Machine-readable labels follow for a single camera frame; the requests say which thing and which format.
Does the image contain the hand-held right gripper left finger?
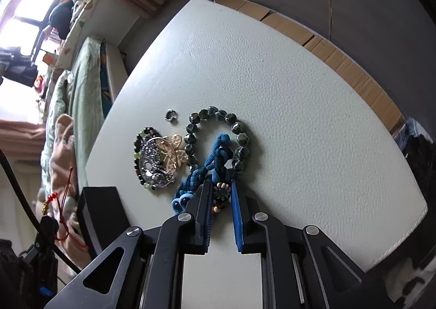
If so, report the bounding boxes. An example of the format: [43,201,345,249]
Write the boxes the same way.
[44,178,213,309]

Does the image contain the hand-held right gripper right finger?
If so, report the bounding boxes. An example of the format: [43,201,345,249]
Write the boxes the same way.
[231,180,399,309]

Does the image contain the blue braided bracelet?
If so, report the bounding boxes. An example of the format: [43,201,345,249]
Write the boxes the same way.
[171,133,235,216]

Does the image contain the gold butterfly brooch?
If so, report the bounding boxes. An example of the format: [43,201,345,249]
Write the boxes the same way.
[157,134,189,173]

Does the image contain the silver filigree ornament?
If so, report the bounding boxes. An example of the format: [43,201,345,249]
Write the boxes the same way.
[140,138,178,189]

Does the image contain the black jewelry box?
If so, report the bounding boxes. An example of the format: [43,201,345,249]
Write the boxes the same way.
[78,186,127,258]

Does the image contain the dark green beaded bracelet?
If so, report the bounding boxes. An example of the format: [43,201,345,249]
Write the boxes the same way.
[183,105,260,173]

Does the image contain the multicolour beaded bracelet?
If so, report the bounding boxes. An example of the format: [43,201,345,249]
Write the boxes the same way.
[133,127,178,192]

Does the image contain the pink fleece blanket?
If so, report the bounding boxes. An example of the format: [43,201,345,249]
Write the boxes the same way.
[49,113,87,258]

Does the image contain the white leather table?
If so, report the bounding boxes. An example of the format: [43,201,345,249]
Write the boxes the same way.
[85,0,428,270]

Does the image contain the pale green quilt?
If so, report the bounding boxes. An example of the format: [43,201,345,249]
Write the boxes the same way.
[41,71,76,173]

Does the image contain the bed with green sheet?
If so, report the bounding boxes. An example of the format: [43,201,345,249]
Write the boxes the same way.
[66,37,129,194]

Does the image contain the black white patterned cloth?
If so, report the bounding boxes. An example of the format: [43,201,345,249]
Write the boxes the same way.
[375,255,436,308]

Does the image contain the dark cloth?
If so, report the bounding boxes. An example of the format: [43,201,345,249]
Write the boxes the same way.
[395,118,436,201]

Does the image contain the row of cardboard sheets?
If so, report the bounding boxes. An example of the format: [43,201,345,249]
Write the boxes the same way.
[198,0,406,136]

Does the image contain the dark hanging clothes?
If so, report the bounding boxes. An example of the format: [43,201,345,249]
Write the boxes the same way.
[0,47,38,87]

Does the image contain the printed window seat cushion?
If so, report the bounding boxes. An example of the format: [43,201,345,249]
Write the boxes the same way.
[51,0,103,69]

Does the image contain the black bag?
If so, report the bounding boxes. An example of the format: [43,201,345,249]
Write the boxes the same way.
[48,1,74,39]

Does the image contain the window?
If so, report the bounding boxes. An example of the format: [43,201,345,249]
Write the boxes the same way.
[0,0,72,119]

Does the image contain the red string knot charm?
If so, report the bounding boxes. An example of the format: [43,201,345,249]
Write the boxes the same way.
[43,167,90,250]

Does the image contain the black cable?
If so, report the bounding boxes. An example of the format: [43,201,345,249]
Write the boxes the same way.
[0,148,82,274]

